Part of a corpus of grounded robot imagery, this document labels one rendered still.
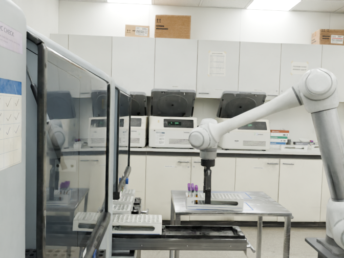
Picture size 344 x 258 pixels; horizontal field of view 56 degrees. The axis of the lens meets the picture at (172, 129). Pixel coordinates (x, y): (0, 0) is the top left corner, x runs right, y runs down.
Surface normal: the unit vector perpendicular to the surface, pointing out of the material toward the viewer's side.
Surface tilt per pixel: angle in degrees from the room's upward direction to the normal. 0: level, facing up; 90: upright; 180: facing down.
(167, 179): 90
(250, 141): 90
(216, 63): 90
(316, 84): 84
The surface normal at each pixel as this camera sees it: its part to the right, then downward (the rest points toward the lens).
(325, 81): -0.44, -0.06
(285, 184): 0.06, 0.05
